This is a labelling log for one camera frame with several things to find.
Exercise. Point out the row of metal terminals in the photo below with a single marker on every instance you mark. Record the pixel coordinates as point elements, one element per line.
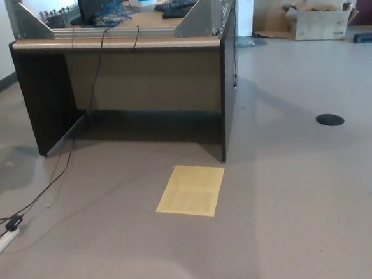
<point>56,17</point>

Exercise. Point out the dark blue foam piece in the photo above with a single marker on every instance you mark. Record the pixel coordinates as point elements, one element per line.
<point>368,37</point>

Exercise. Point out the round black floor cover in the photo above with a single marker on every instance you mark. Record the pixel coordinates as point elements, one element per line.
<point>329,119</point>

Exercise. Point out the aluminium profile frame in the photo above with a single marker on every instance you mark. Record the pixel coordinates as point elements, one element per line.
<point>34,25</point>

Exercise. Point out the black power adapter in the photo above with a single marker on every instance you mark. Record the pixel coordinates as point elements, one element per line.
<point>14,222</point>

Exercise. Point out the clear plastic wrap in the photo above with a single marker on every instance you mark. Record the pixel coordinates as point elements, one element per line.
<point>251,41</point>

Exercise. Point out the black keyboard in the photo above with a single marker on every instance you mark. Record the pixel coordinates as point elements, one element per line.
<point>176,3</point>

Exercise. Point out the flattened cardboard piece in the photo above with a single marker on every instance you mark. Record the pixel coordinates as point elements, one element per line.
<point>272,21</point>

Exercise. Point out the dark wood desk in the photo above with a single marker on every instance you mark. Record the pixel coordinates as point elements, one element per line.
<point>156,84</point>

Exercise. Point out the flat black box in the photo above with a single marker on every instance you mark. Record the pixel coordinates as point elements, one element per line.
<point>175,12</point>

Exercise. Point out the white power strip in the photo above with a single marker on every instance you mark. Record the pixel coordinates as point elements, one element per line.
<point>4,241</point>

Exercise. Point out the yellow paper sheet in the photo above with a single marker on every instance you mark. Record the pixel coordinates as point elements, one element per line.
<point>189,190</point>

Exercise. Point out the open cardboard box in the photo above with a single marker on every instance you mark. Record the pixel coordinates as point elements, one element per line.
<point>320,24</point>

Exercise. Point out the black monitor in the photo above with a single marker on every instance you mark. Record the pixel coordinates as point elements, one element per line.
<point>95,3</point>

